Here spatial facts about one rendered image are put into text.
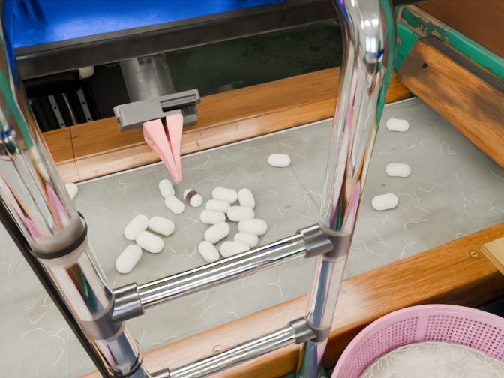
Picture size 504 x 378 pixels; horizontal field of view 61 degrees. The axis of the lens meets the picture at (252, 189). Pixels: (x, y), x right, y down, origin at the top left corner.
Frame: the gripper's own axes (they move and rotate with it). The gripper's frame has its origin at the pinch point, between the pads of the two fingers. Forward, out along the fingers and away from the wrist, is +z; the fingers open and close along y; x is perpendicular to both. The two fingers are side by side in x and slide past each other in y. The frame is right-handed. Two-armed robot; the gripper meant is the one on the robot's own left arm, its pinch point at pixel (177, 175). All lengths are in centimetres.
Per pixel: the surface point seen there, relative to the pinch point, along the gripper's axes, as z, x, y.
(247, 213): 6.9, 1.8, 7.5
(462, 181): 11.6, 0.2, 39.0
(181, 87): -70, 158, 31
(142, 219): 3.6, 4.3, -5.5
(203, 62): -85, 170, 49
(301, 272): 15.7, -2.7, 10.6
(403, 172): 7.7, 1.5, 31.3
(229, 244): 10.0, -0.9, 3.6
